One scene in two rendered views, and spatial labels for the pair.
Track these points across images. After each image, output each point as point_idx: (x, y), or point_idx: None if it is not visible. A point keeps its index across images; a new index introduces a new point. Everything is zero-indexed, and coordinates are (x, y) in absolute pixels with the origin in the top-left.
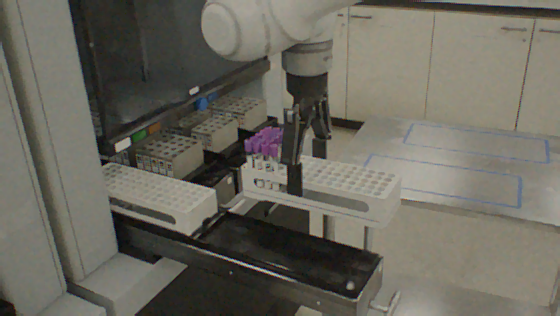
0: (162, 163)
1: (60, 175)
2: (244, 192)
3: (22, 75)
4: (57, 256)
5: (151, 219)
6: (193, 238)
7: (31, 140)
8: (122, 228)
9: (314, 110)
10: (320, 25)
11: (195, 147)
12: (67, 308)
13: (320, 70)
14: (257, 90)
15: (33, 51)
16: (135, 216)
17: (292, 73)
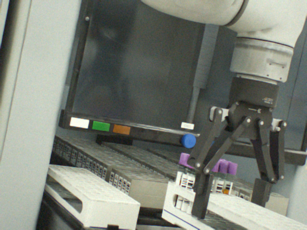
0: (124, 183)
1: (9, 115)
2: (162, 212)
3: (18, 15)
4: None
5: (69, 206)
6: (85, 228)
7: (4, 76)
8: (46, 212)
9: (249, 123)
10: (265, 16)
11: (167, 186)
12: None
13: (260, 71)
14: (286, 188)
15: (35, 0)
16: (61, 202)
17: (233, 71)
